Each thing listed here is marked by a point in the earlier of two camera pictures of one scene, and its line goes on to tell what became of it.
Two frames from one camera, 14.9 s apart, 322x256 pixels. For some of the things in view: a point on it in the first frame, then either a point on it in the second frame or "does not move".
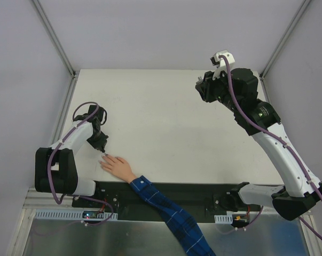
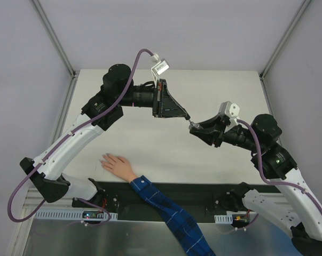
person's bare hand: x=118 y=167 does not move
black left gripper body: x=100 y=144 → x=159 y=99
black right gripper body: x=204 y=89 → x=220 y=133
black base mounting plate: x=203 y=199 does not move
